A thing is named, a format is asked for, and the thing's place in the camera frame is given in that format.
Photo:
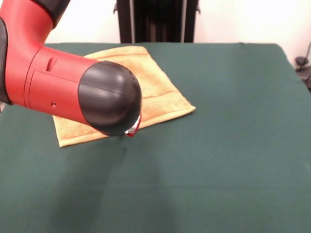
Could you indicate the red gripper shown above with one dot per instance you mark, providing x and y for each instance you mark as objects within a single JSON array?
[{"x": 134, "y": 128}]

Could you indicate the yellow terry towel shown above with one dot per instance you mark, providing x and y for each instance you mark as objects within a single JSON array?
[{"x": 160, "y": 92}]

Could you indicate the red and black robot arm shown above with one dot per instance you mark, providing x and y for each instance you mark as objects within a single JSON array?
[{"x": 60, "y": 85}]

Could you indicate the dark green table cloth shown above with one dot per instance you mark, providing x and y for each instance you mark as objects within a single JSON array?
[{"x": 194, "y": 170}]

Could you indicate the black clamp stand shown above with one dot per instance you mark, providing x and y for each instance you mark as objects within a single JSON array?
[{"x": 301, "y": 60}]

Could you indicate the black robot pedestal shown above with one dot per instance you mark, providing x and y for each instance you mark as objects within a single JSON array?
[{"x": 158, "y": 24}]

